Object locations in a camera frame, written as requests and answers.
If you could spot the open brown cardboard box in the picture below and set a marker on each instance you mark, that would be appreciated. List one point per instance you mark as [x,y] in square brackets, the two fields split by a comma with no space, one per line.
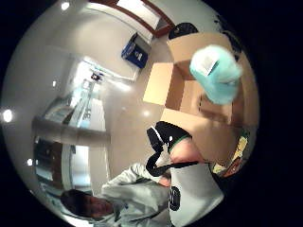
[186,94]

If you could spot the the person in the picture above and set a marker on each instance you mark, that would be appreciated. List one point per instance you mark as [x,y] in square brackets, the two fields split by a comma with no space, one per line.
[139,198]

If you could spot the colourful printed packet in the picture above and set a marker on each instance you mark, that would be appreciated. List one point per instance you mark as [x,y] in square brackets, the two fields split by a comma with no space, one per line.
[238,151]

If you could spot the turquoise fluffy soft toy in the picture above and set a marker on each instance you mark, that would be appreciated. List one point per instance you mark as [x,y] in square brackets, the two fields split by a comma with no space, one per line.
[221,78]

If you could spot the blue bin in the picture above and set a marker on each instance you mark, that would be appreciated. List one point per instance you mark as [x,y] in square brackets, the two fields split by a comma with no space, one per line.
[134,53]

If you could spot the black rounded object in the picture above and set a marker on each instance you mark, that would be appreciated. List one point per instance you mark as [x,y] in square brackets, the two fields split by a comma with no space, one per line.
[183,30]

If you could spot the round ceiling lamp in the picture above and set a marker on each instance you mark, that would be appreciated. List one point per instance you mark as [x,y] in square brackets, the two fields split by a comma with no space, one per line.
[29,162]
[65,5]
[7,115]
[54,83]

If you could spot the brown framed window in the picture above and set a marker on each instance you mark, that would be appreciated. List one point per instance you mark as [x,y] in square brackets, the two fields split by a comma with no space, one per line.
[139,12]

